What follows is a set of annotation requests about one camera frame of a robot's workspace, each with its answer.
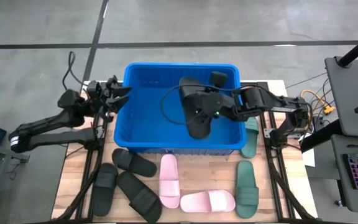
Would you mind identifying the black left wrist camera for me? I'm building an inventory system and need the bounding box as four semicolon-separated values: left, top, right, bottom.
87;80;103;100

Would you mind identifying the green slide sandal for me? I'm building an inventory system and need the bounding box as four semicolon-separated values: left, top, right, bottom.
240;116;260;159
235;160;260;219

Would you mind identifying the black desk support bar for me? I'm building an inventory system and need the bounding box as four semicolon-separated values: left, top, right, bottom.
300;119;343;153

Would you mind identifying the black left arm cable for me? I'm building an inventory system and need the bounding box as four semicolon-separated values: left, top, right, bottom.
62;51;88;91

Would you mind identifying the black stand pole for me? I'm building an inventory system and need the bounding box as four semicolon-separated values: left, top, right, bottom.
336;27;358;68

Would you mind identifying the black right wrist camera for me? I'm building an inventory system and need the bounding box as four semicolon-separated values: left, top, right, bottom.
209;70;229;88

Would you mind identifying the grey keyboard desk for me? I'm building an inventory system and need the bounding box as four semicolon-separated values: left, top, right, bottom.
331;134;358;215

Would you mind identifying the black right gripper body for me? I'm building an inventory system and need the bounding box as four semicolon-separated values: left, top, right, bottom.
194;89;239;126

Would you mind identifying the black metal table frame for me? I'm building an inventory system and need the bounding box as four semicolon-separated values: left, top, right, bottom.
52;81;116;223
240;81;318;222

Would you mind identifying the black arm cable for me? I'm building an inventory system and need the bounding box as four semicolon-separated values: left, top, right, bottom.
160;83;248;125
62;51;88;91

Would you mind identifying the black slide sandal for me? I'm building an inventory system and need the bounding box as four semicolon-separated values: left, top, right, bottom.
116;170;163;224
178;77;213;140
92;162;119;218
112;148;157;178

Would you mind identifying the white paper sheet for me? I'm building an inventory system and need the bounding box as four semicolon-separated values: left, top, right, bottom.
301;148;316;168

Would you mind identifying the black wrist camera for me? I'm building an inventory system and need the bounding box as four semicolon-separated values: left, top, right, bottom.
209;70;229;88
87;80;103;100

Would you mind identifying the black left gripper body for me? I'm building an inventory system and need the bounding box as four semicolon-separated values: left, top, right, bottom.
101;75;120;121

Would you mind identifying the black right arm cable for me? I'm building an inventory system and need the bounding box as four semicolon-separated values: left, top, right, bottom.
160;83;248;125

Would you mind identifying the yellow cable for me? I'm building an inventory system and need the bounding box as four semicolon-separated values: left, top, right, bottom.
300;89;336;131

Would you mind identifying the pink slide sandal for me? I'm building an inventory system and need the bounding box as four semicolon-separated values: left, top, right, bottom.
180;189;236;214
158;154;181;209

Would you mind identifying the blue plastic bin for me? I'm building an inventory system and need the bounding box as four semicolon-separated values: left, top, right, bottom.
113;62;248;156

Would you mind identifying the grey desk top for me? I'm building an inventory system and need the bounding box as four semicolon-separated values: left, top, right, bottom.
324;55;358;139

